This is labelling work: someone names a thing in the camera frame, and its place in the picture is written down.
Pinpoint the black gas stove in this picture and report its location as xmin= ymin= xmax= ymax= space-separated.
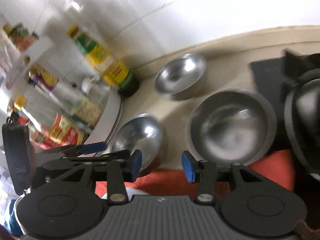
xmin=249 ymin=50 xmax=319 ymax=229

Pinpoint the purple label clear bottle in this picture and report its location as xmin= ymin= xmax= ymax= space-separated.
xmin=29 ymin=64 xmax=102 ymax=129

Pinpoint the white rotating condiment rack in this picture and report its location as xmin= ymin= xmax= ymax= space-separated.
xmin=1 ymin=23 xmax=122 ymax=150

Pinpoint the steel bowl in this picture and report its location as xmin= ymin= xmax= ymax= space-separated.
xmin=186 ymin=89 xmax=277 ymax=167
xmin=110 ymin=113 xmax=168 ymax=177
xmin=154 ymin=53 xmax=207 ymax=101

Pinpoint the green yellow label oil bottle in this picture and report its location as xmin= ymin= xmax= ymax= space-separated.
xmin=67 ymin=25 xmax=139 ymax=98

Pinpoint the floral plate near gripper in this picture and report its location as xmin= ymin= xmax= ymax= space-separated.
xmin=102 ymin=187 xmax=149 ymax=202

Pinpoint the red cloth mat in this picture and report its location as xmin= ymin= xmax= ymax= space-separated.
xmin=94 ymin=149 xmax=296 ymax=201

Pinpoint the yellow cap vinegar bottle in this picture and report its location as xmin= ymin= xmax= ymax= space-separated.
xmin=14 ymin=95 xmax=87 ymax=146

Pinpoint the steel bowl by wall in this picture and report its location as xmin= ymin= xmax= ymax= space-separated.
xmin=154 ymin=53 xmax=207 ymax=101

